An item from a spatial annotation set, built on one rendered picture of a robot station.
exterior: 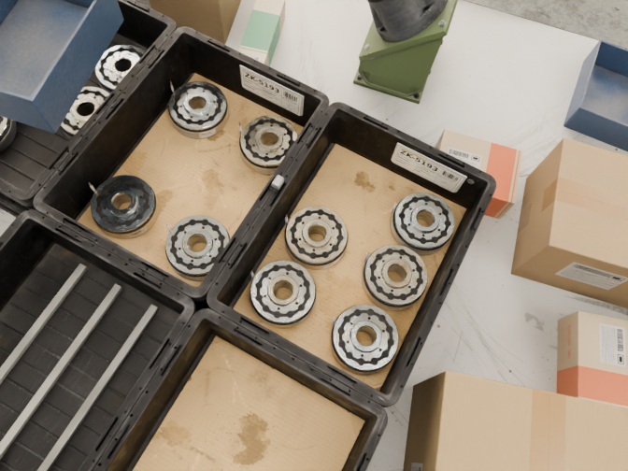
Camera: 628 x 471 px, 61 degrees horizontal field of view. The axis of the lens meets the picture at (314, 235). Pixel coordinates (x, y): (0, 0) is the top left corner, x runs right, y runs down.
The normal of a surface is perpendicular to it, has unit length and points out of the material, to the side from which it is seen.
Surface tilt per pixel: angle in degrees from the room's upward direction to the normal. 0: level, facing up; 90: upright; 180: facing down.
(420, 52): 90
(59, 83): 91
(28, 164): 0
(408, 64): 90
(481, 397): 0
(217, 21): 90
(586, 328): 0
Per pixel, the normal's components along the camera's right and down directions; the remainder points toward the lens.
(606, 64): -0.41, 0.84
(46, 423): 0.06, -0.36
